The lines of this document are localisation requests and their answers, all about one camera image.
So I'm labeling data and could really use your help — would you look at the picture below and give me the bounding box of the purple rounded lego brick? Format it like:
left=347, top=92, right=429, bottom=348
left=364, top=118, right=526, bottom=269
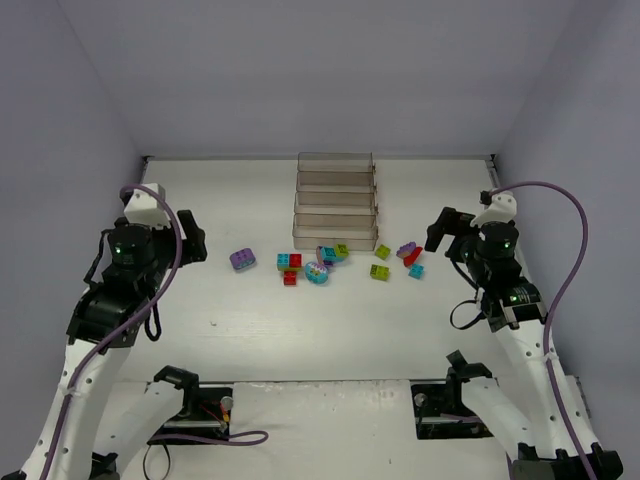
left=229, top=247, right=256, bottom=272

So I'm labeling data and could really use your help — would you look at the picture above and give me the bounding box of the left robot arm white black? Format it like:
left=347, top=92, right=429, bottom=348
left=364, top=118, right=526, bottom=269
left=9, top=210, right=207, bottom=479

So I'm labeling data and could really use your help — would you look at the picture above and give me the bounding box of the purple butterfly lego piece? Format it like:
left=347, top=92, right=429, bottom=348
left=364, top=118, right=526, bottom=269
left=316, top=246, right=334, bottom=271

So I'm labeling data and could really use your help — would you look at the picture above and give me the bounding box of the clear bin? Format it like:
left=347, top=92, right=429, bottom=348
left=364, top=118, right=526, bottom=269
left=296, top=172, right=376, bottom=193
left=292, top=213, right=379, bottom=251
left=297, top=152, right=374, bottom=173
left=294, top=192, right=377, bottom=215

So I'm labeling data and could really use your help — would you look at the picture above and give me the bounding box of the red lego brick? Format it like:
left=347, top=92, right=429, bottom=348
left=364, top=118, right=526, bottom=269
left=283, top=271, right=298, bottom=286
left=288, top=253, right=303, bottom=272

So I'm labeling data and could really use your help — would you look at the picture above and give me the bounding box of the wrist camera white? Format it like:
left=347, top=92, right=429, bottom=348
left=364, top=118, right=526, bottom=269
left=470, top=191, right=517, bottom=228
left=121, top=188, right=170, bottom=230

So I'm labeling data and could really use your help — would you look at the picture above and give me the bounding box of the red lego brick upper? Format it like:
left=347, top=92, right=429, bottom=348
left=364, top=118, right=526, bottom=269
left=288, top=253, right=303, bottom=272

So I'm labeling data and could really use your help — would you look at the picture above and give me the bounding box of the clear bin farthest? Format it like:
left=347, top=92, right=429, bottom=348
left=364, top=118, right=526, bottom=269
left=297, top=152, right=374, bottom=173

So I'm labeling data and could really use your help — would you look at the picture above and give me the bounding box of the clear bin nearest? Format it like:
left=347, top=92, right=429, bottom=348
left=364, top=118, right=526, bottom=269
left=292, top=213, right=379, bottom=251

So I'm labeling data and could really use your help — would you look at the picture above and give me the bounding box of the blue green lego brick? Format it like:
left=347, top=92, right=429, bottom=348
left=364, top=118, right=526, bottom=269
left=276, top=253, right=291, bottom=272

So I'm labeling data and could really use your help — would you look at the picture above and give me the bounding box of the red curved lego piece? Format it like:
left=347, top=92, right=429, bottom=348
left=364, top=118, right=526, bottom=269
left=403, top=246, right=423, bottom=268

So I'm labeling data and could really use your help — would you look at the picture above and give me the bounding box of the black loop cable left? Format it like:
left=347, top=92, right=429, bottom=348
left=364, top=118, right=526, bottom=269
left=142, top=442, right=174, bottom=479

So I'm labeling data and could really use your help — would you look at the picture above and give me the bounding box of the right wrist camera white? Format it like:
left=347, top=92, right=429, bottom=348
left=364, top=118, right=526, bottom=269
left=470, top=191, right=517, bottom=228

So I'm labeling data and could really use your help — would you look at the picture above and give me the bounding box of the red lego brick lower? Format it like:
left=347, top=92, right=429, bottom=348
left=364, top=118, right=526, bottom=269
left=283, top=271, right=298, bottom=286

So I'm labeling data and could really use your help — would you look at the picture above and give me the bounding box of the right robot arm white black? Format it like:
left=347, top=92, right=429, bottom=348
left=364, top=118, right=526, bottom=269
left=425, top=207, right=623, bottom=479

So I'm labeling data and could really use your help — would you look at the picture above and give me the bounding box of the green wide lego brick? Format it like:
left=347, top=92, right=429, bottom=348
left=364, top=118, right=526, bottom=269
left=370, top=264, right=390, bottom=281

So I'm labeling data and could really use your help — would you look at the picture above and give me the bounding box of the green lego brick center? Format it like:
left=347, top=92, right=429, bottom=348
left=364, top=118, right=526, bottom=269
left=334, top=244, right=349, bottom=262

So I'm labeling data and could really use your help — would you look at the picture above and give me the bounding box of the blue small lego brick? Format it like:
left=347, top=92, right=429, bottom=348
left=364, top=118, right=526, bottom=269
left=408, top=264, right=424, bottom=279

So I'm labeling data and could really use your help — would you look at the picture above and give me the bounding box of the blue oval flower lego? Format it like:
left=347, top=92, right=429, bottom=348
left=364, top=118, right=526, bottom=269
left=304, top=262, right=329, bottom=285

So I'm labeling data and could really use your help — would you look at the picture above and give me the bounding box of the blue lego brick center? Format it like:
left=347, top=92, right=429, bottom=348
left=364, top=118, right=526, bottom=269
left=323, top=246, right=335, bottom=263

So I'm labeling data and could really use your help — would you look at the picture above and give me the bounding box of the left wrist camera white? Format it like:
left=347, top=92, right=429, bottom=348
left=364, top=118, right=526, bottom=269
left=121, top=188, right=170, bottom=230

